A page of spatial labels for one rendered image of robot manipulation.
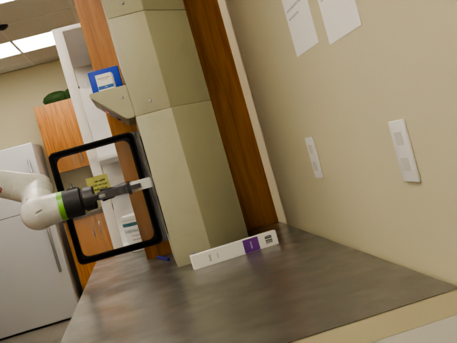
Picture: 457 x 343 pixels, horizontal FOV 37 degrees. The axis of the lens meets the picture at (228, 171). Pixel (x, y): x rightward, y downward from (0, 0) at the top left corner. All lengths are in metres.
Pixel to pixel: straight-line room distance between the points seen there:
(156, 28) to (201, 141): 0.37
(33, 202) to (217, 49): 0.85
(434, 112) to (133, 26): 1.19
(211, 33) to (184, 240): 0.80
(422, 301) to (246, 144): 1.44
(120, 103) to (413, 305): 1.22
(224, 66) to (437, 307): 1.54
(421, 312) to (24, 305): 6.22
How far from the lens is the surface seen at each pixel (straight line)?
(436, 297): 1.15
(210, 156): 2.16
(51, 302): 7.12
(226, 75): 2.48
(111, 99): 2.08
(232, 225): 2.19
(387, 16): 1.20
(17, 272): 7.12
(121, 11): 2.12
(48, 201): 2.19
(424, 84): 1.13
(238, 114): 2.47
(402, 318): 1.13
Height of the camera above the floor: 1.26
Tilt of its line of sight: 2 degrees down
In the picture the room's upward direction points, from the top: 16 degrees counter-clockwise
